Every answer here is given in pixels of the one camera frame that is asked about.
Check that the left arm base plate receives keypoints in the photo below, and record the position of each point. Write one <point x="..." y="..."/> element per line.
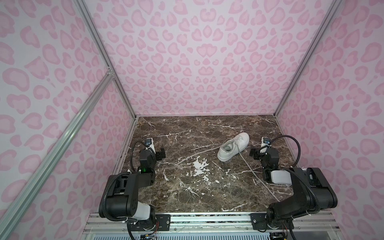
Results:
<point x="158" y="222"/>

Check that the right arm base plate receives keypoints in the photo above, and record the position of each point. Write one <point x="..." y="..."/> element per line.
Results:
<point x="263" y="223"/>

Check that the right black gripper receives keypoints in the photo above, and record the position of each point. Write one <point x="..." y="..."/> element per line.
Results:
<point x="256" y="153"/>

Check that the diagonal aluminium frame beam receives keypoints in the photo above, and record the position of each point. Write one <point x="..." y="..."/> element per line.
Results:
<point x="20" y="205"/>

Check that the left corner aluminium post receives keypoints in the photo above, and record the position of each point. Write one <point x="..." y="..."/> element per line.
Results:
<point x="90" y="25"/>

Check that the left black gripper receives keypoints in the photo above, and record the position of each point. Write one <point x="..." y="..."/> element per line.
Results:
<point x="159" y="154"/>

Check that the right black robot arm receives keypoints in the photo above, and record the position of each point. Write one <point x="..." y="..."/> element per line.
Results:
<point x="311" y="191"/>

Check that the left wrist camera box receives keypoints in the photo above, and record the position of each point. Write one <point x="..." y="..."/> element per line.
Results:
<point x="149" y="144"/>

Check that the corner aluminium post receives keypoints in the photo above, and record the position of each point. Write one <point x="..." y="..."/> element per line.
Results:
<point x="90" y="25"/>
<point x="315" y="42"/>

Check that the white sneaker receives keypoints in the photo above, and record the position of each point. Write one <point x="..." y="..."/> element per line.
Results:
<point x="233" y="147"/>

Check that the right corner aluminium post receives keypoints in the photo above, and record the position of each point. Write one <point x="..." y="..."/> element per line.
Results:
<point x="315" y="42"/>

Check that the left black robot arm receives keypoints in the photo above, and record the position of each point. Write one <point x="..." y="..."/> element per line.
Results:
<point x="120" y="200"/>

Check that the front aluminium rail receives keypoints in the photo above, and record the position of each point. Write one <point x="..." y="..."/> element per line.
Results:
<point x="237" y="226"/>

